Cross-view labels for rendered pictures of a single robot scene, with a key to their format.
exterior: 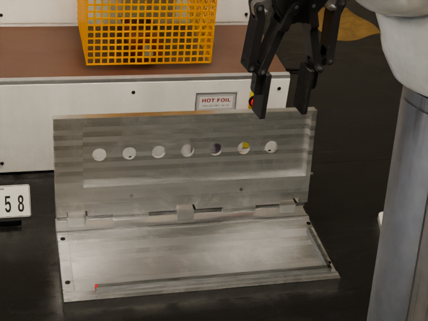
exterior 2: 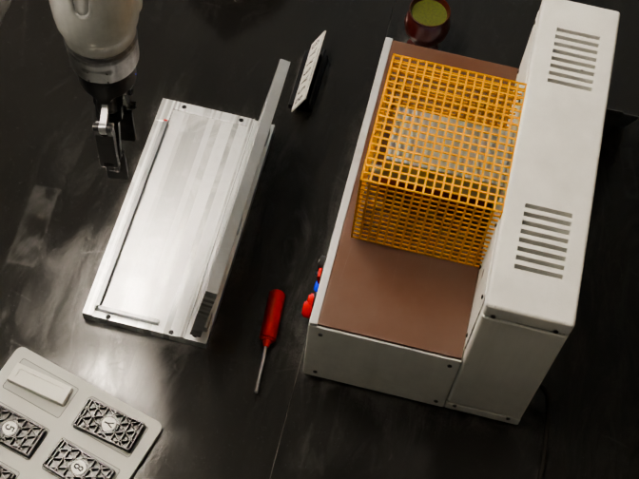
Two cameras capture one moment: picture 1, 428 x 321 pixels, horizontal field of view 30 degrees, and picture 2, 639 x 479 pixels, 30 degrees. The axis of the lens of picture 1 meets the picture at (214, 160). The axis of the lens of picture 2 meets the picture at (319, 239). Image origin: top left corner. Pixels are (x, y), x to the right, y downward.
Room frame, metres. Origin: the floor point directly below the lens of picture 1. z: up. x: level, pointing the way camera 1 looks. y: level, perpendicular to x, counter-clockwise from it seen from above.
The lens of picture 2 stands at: (1.64, -0.80, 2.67)
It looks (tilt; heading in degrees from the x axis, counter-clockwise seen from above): 61 degrees down; 114
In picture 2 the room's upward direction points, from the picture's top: 7 degrees clockwise
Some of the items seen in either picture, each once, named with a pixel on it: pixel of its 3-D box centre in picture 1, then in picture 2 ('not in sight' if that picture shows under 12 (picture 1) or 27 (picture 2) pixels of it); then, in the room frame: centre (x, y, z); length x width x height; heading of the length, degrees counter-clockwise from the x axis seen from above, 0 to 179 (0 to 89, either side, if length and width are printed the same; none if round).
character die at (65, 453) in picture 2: not in sight; (79, 469); (1.13, -0.44, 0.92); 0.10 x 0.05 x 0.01; 179
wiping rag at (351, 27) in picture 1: (341, 20); not in sight; (2.09, -0.31, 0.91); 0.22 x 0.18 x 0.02; 27
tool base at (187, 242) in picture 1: (194, 248); (183, 215); (1.02, 0.02, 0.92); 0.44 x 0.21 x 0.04; 106
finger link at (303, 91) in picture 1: (303, 88); (116, 163); (1.01, -0.12, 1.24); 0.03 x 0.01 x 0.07; 25
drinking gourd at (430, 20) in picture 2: not in sight; (425, 29); (1.20, 0.57, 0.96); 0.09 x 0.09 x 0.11
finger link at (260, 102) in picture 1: (261, 92); (123, 124); (0.98, -0.06, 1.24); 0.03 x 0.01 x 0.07; 25
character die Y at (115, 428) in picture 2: not in sight; (108, 425); (1.13, -0.36, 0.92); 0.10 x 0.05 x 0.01; 5
